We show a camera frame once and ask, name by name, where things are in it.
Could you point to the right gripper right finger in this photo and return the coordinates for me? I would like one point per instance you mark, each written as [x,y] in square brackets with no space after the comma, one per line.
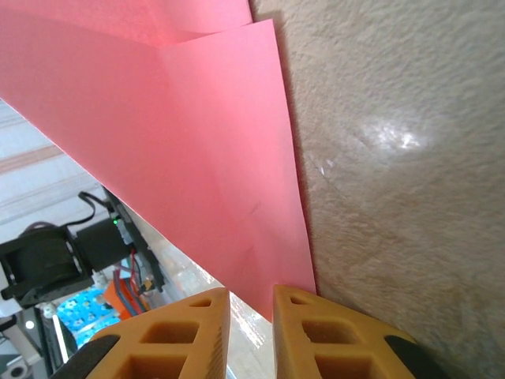
[335,355]

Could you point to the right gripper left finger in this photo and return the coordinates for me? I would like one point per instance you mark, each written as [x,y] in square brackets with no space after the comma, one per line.
[177,355]

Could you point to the pink paper sheet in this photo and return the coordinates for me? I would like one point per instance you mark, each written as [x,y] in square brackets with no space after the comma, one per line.
[177,138]

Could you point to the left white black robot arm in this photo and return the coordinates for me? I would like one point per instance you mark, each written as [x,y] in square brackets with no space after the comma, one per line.
[43,264]

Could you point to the wide aluminium mounting rail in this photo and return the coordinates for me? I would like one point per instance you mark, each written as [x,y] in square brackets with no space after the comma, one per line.
[244,327]

